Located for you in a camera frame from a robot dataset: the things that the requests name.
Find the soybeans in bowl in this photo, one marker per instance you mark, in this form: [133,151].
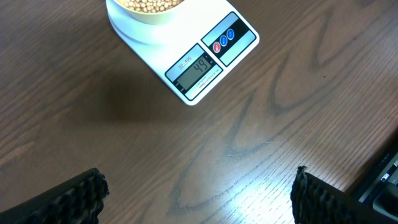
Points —
[149,6]

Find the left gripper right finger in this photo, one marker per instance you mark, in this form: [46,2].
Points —
[315,201]

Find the pale yellow bowl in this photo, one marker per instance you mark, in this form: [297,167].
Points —
[156,18]

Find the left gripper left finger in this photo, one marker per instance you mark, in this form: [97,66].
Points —
[78,200]

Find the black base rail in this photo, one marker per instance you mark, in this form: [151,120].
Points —
[378,188]

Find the white digital kitchen scale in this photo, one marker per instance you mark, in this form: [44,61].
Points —
[194,51]

